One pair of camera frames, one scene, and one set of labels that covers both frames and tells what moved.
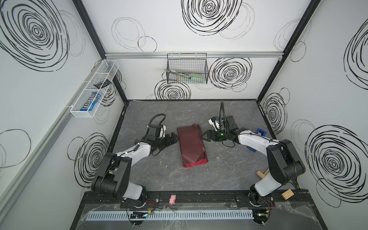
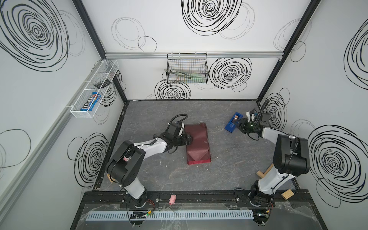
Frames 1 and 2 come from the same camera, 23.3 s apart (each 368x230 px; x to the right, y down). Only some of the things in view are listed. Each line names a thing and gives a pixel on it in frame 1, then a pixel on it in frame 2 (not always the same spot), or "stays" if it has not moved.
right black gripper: x=208 y=137 to x=241 y=124
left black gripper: x=169 y=142 to x=186 y=139
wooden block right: x=262 y=175 stays
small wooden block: x=287 y=194 stays
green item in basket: x=198 y=78 stays
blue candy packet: x=88 y=105 stays
